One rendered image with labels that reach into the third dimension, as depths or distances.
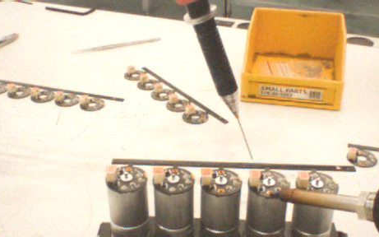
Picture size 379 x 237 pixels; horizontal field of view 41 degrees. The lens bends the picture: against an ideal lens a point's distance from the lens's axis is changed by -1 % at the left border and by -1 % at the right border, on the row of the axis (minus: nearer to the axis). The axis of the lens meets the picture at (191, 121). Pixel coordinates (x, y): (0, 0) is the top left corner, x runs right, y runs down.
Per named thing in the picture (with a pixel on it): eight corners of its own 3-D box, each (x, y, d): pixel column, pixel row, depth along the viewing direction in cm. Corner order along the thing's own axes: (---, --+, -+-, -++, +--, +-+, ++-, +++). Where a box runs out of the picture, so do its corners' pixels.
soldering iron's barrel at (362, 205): (276, 212, 28) (381, 231, 23) (270, 187, 28) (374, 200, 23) (293, 201, 29) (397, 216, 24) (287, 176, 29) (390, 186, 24)
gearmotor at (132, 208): (148, 255, 32) (144, 190, 29) (108, 253, 32) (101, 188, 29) (153, 228, 34) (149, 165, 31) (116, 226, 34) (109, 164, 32)
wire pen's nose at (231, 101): (225, 112, 27) (216, 88, 27) (245, 106, 27) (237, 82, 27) (227, 123, 27) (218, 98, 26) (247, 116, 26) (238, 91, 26)
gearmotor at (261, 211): (284, 260, 32) (292, 195, 29) (243, 259, 32) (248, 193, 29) (280, 233, 34) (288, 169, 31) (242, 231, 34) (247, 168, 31)
